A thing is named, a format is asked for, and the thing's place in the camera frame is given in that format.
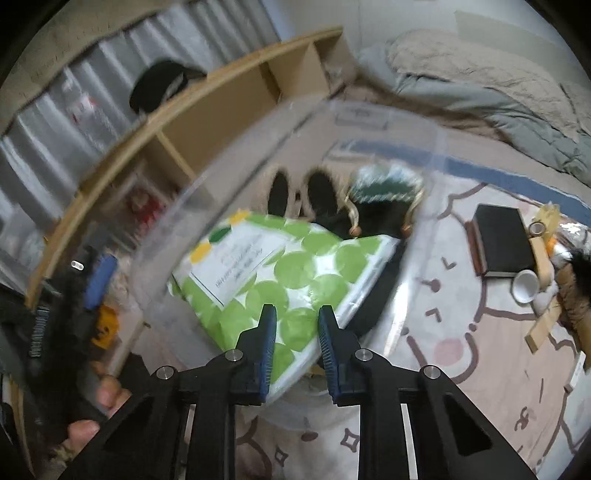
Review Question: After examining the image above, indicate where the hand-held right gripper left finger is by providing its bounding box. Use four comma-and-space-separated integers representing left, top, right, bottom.
58, 304, 278, 480

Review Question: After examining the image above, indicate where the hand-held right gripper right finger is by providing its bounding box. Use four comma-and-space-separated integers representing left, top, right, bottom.
318, 305, 536, 480

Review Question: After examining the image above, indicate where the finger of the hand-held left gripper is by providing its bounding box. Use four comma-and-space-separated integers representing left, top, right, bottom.
83, 254, 119, 311

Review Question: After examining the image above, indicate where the green dotted wipes pack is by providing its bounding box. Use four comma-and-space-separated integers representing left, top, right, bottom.
171, 210, 402, 402

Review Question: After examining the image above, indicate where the clear plastic storage bin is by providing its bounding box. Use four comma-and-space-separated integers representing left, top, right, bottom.
108, 99, 451, 430

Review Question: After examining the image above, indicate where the person's left hand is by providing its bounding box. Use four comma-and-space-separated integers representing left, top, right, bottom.
66, 362, 133, 447

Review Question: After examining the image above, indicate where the bear printed rug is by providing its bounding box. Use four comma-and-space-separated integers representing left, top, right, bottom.
231, 143, 591, 480

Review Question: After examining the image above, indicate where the grey curtain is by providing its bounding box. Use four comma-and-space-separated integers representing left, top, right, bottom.
0, 9, 280, 287

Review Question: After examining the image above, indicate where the black book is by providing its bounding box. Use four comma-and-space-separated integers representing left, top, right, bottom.
473, 203, 539, 278

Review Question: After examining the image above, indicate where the black hat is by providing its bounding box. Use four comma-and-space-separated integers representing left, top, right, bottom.
129, 60, 208, 114

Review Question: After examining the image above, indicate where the white cup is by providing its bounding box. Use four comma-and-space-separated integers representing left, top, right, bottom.
512, 269, 540, 304

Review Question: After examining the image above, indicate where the wooden shelf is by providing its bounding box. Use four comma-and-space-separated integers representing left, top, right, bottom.
25, 28, 356, 308

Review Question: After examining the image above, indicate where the long wooden plank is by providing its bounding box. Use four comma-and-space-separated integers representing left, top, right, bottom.
525, 300, 563, 354

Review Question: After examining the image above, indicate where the white plush ball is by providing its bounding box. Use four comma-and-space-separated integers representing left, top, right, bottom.
533, 285, 560, 315

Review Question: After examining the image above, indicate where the yellow plastic bag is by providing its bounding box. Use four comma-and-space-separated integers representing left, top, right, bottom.
538, 202, 563, 246

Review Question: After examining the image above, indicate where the brown fleece blanket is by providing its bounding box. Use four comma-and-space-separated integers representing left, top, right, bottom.
331, 78, 511, 141

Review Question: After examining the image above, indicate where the silver shiny bag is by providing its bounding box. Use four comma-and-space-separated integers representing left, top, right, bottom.
554, 220, 591, 259

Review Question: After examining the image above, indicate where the grey duvet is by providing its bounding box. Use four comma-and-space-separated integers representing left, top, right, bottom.
358, 46, 591, 177

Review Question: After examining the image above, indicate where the left beige pillow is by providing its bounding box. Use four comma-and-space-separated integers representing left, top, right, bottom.
387, 29, 570, 134

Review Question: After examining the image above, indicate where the beige pillow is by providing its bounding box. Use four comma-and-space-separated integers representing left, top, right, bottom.
387, 29, 570, 134
560, 82, 591, 141

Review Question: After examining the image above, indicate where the right beige pillow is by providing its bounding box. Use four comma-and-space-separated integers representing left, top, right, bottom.
560, 82, 591, 141

